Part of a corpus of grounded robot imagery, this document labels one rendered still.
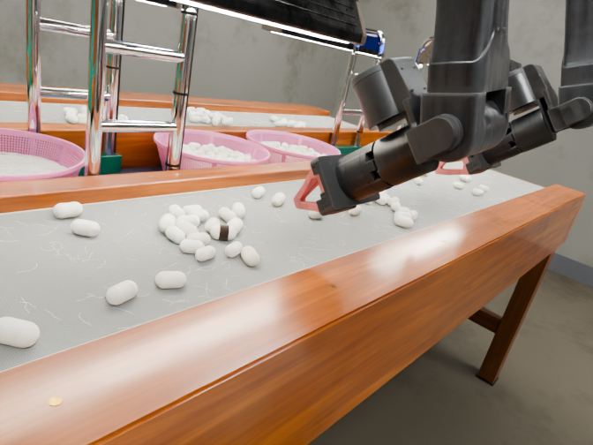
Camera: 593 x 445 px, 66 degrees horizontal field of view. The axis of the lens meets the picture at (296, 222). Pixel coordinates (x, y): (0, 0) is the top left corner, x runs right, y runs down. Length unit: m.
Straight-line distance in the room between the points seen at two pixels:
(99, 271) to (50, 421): 0.24
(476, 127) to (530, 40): 2.97
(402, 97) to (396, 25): 3.25
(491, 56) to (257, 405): 0.37
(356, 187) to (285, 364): 0.22
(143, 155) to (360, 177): 0.72
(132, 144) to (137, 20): 1.49
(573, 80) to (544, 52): 2.58
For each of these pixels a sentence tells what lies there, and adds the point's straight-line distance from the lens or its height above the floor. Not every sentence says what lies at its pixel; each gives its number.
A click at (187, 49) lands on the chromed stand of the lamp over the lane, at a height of 0.98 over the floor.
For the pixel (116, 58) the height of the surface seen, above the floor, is 0.92.
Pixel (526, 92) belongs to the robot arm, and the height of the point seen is 1.02.
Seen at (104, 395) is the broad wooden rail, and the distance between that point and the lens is 0.37.
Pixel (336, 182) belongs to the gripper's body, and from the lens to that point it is 0.54.
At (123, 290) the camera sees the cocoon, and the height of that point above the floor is 0.76.
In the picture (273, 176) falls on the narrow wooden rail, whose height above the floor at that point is 0.76.
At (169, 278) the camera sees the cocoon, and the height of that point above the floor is 0.76.
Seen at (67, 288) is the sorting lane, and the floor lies 0.74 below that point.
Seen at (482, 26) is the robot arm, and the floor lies 1.06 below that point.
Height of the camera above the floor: 1.02
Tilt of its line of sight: 21 degrees down
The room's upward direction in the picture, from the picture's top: 12 degrees clockwise
